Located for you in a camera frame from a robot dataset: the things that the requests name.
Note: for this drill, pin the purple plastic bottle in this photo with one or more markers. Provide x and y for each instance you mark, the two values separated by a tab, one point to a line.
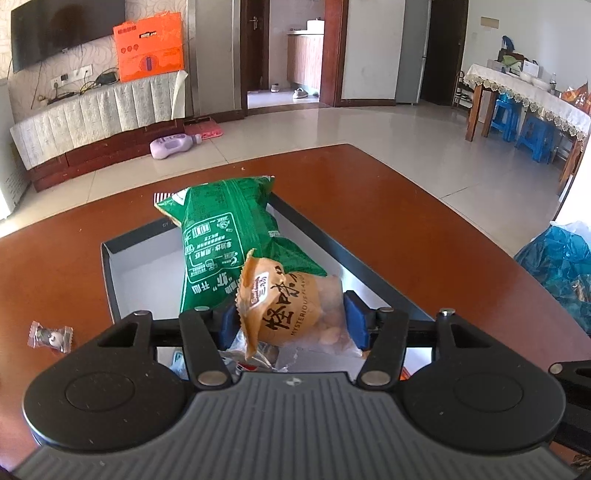
171	146

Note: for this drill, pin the grey shallow box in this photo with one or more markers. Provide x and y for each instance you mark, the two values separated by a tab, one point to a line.
138	277

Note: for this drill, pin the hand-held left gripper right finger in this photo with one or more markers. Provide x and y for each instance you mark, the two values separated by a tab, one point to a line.
355	321

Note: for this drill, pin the wooden kitchen cabinet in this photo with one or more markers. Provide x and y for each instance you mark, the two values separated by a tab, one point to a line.
304	62

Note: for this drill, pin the wooden dining table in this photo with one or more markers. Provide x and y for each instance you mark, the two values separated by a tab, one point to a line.
475	115

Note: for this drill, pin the pair of slippers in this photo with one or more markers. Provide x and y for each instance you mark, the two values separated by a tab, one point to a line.
302	93

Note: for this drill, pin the orange snack bags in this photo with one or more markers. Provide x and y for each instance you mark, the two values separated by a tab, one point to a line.
577	97

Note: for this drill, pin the black power adapter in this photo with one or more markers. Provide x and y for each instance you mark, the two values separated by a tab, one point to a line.
106	77

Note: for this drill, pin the orange gift box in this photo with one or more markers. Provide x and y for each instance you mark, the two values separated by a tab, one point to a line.
150	46

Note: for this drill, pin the blue plastic bag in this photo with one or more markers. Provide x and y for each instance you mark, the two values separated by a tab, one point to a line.
558	263

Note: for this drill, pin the wooden tv cabinet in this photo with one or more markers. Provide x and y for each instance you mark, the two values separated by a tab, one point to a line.
92	159

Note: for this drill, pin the small clear candy packet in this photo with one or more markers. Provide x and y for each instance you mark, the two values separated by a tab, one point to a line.
51	337

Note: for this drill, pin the wall electrical panel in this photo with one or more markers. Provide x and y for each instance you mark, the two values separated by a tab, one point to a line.
490	23

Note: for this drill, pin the white lace cabinet cover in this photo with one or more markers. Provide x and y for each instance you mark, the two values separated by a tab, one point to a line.
92	115

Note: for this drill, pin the shoe rack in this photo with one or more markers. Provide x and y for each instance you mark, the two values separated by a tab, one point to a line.
464	90

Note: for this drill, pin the white box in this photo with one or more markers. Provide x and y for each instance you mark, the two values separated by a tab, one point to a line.
530	68

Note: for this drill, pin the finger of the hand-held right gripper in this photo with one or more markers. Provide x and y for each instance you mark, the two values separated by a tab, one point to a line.
575	371

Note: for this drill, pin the dark wooden door frame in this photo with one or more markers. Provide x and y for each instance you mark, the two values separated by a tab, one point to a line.
334	50

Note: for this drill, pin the green snack bag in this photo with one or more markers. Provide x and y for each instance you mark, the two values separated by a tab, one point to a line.
221	240

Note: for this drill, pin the silver snack packet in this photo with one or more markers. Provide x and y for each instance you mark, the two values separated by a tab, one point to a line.
258	353

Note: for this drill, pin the wall power socket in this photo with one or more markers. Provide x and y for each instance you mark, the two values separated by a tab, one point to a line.
71	74

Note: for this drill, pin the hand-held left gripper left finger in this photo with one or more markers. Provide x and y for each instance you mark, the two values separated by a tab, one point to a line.
228	325

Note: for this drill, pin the white lace tablecloth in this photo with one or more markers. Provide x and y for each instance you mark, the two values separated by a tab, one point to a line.
531	99

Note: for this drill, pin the pink floor mat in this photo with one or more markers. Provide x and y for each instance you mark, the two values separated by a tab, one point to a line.
205	128

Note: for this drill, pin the blue plastic stool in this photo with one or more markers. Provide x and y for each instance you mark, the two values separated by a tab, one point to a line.
505	115
538	136

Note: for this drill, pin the beige bag of round snacks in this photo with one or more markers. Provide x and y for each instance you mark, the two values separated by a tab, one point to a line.
295	314

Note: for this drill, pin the silver refrigerator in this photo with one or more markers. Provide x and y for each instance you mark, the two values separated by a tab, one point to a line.
411	50

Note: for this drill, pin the blue kettle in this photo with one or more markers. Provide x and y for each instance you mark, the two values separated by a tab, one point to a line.
506	46

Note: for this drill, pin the black television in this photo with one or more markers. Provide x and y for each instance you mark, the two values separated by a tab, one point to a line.
64	27

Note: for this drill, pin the dark wooden door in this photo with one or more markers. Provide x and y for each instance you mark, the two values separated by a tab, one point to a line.
445	50

